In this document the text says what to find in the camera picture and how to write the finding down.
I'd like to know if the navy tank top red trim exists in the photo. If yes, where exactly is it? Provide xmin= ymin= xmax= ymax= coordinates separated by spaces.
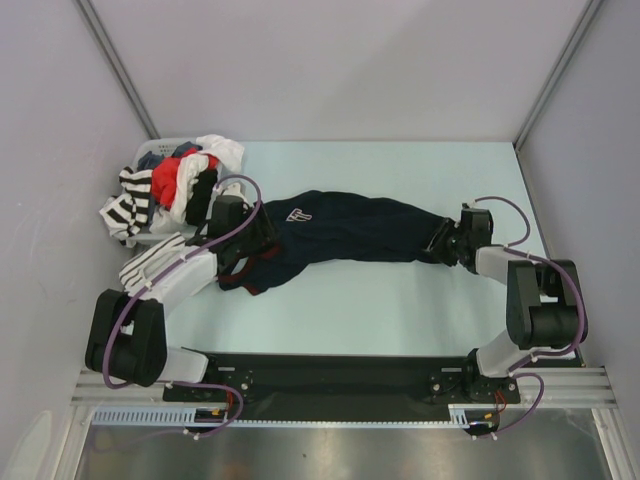
xmin=218 ymin=190 xmax=455 ymax=295

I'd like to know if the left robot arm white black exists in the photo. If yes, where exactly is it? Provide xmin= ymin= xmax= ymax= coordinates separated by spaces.
xmin=84 ymin=195 xmax=277 ymax=400

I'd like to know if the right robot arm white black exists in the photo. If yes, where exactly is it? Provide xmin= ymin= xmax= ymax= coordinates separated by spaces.
xmin=427 ymin=204 xmax=588 ymax=403

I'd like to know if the thin striped white tank top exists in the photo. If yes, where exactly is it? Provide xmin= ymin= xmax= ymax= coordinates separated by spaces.
xmin=119 ymin=233 xmax=187 ymax=294

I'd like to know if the black white striped tank top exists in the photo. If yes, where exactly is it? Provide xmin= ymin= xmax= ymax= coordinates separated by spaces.
xmin=99 ymin=167 xmax=152 ymax=248

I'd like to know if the grey blue tank top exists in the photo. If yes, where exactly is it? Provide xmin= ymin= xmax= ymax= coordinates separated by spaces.
xmin=134 ymin=139 xmax=202 ymax=171

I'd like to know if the grey plastic laundry basket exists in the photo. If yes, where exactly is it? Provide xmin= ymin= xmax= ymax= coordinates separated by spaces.
xmin=134 ymin=139 xmax=224 ymax=246

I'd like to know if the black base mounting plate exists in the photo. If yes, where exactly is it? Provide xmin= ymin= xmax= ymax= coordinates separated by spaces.
xmin=163 ymin=353 xmax=520 ymax=420

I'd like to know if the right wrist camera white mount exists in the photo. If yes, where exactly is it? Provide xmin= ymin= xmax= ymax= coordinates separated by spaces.
xmin=461 ymin=202 xmax=482 ymax=214

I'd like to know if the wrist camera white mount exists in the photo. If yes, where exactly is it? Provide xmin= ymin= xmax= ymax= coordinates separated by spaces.
xmin=215 ymin=181 xmax=249 ymax=203
xmin=461 ymin=202 xmax=482 ymax=214

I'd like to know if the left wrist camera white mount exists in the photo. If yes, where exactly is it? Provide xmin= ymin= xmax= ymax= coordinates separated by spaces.
xmin=215 ymin=181 xmax=249 ymax=203

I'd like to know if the slotted cable duct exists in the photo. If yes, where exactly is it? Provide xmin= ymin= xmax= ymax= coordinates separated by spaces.
xmin=91 ymin=405 xmax=498 ymax=432

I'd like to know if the aluminium extrusion rail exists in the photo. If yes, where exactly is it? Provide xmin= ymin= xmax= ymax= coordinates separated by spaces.
xmin=69 ymin=365 xmax=614 ymax=407

